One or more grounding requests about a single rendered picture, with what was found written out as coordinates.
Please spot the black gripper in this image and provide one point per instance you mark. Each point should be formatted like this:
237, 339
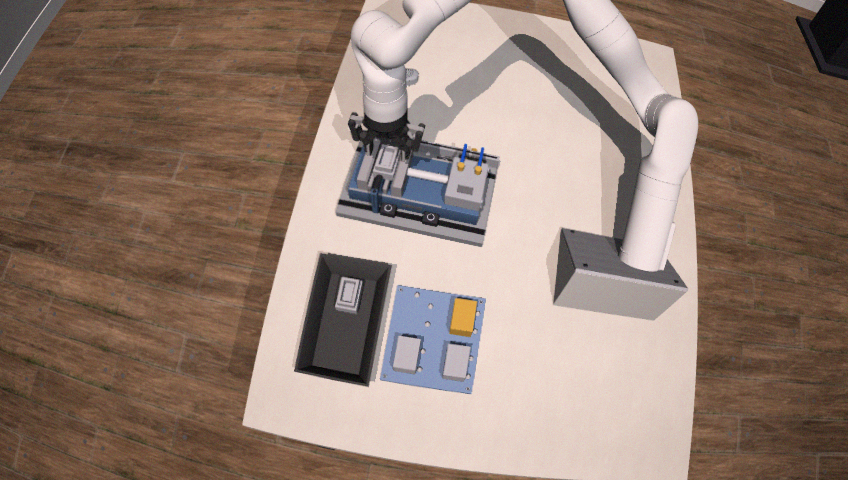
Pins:
376, 129

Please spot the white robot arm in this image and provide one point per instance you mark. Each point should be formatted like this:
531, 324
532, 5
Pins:
650, 228

